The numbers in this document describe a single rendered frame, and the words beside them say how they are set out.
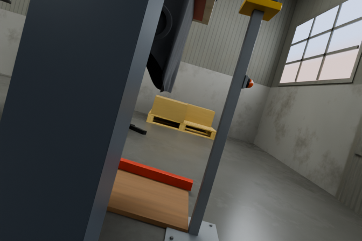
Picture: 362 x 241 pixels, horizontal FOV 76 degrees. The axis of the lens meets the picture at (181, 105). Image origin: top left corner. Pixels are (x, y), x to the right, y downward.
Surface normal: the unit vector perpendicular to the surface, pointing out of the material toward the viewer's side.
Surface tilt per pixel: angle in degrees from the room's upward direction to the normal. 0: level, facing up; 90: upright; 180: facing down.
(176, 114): 90
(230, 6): 90
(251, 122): 90
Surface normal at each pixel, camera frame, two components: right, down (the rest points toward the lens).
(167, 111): 0.04, 0.07
